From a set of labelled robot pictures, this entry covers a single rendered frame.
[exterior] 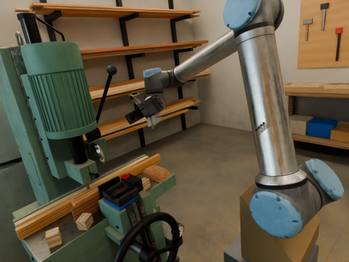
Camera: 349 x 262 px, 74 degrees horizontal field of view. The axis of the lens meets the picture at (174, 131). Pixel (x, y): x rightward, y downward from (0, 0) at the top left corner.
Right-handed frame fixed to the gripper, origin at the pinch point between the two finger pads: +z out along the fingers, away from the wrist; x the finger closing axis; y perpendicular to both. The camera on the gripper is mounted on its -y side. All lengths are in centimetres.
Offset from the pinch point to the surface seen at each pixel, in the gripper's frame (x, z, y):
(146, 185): 26.7, -4.6, -15.4
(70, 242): 23.0, 21.7, -36.3
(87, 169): 7.2, 4.5, -27.4
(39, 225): 15, 15, -48
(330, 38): 44, -225, 199
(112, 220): 26.2, 13.9, -25.2
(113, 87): -47, -207, -60
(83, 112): -10.7, 7.5, -14.5
